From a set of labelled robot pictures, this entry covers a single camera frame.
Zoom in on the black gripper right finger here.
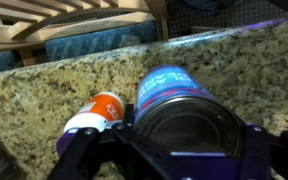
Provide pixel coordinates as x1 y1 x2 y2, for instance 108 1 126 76
240 124 288 180

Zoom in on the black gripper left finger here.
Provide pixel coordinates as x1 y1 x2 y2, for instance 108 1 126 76
47 103 185 180

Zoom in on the blue black beans tin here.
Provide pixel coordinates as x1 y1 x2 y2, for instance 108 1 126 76
132 64 246 159

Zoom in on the orange pill bottle white cap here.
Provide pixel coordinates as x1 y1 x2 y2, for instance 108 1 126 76
56 91 125 157

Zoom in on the light wooden slatted chair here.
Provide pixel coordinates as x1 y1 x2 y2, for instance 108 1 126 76
0 0 170 68

